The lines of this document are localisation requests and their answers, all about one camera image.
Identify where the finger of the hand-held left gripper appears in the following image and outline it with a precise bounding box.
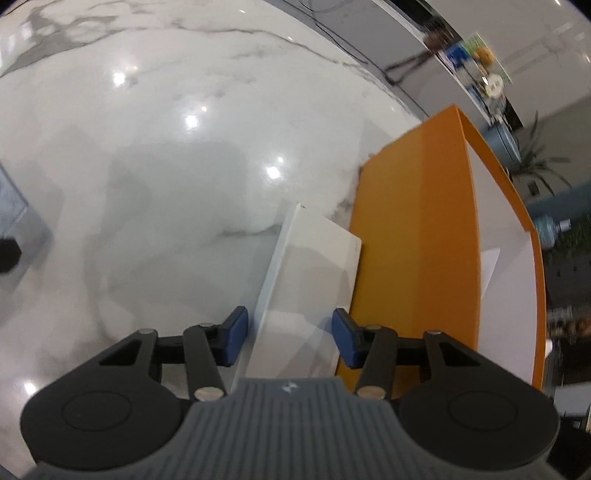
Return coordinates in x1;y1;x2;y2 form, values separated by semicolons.
0;239;22;274

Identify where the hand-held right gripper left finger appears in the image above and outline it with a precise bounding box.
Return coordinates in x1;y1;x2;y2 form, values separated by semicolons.
99;305;250;403

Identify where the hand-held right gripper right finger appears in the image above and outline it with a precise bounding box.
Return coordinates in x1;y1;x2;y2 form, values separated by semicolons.
332;308;479;401

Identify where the clear plastic case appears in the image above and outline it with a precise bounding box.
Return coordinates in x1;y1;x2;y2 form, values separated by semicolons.
0;164;31;243

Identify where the white box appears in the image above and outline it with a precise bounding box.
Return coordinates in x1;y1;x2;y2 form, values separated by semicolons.
245;200;363;385

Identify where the orange cardboard box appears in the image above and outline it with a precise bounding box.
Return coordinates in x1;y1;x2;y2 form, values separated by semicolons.
335;104;547;391

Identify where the blue water jug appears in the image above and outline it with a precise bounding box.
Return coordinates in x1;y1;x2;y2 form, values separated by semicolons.
534;215;573;251

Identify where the grey metal trash can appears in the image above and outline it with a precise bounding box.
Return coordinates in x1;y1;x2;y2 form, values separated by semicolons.
488;122;523;172

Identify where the long-leaf potted plant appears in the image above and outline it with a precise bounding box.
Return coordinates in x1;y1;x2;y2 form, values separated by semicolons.
508;111;574;195

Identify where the black tripod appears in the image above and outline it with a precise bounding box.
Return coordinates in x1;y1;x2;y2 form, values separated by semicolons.
385;46;435;87

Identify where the blue box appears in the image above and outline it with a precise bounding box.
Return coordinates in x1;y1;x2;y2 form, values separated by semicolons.
443;44;472;71

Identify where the green picture board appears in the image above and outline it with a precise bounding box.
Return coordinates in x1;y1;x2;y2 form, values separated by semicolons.
462;32;514;85

